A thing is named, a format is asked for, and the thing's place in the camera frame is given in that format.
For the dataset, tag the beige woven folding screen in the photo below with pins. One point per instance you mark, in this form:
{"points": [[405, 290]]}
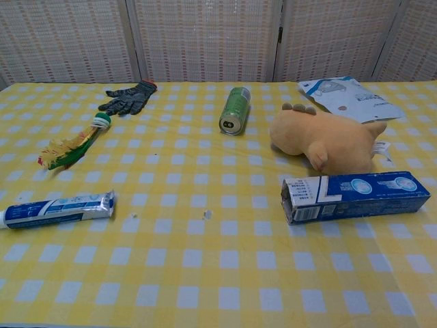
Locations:
{"points": [[205, 37]]}

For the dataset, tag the white face mask package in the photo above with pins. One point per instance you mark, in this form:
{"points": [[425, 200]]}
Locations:
{"points": [[355, 97]]}

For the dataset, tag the blue white box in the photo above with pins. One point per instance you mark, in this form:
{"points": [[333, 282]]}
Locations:
{"points": [[358, 198]]}

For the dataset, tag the blue and white tube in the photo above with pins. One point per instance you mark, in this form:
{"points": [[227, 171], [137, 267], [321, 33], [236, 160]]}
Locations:
{"points": [[51, 210]]}

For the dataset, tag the green drink can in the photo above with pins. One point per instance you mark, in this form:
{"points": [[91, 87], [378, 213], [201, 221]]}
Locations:
{"points": [[235, 109]]}

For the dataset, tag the yellow plush toy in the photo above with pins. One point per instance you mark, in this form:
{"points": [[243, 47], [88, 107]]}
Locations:
{"points": [[327, 140]]}

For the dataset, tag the grey knitted work glove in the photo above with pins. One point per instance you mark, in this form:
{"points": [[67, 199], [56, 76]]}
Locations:
{"points": [[131, 97]]}

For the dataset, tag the yellow white checked tablecloth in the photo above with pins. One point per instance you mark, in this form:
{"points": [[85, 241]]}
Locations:
{"points": [[211, 273]]}

